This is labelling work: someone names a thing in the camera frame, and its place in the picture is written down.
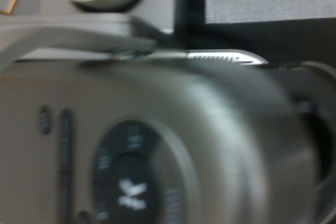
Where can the grey pod coffee machine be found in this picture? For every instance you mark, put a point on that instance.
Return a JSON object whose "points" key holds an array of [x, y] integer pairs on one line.
{"points": [[141, 134]]}

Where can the grey woven placemat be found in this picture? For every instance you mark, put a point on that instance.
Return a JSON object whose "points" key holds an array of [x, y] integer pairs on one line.
{"points": [[248, 11]]}

